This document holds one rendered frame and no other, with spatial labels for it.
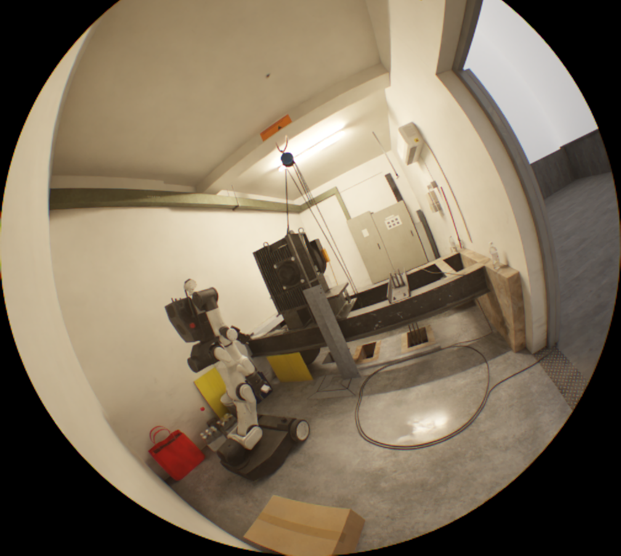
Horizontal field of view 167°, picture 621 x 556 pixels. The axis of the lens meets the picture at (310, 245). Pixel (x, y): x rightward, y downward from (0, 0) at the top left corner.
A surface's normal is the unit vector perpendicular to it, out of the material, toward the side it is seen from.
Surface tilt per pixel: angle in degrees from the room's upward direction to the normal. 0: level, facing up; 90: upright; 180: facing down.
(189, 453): 89
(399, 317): 90
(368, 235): 90
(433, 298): 90
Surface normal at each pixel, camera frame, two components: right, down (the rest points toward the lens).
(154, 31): 0.39, 0.92
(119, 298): 0.84, -0.38
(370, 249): -0.38, 0.11
